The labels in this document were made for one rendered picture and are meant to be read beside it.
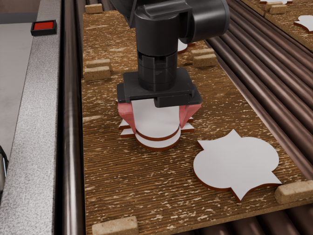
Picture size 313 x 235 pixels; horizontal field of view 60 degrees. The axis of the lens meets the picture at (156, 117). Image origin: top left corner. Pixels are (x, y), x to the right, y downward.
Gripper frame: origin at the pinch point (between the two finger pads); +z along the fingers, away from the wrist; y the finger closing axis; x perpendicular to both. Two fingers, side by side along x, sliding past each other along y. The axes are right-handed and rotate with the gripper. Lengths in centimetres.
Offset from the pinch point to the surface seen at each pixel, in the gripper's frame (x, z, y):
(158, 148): 4.0, 1.4, 0.6
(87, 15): -63, 3, 15
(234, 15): -60, 5, -38
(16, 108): -137, 95, 87
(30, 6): -300, 73, 100
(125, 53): -34.0, 3.5, 3.6
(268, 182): 11.9, 3.4, -15.4
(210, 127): -2.4, 4.2, -10.6
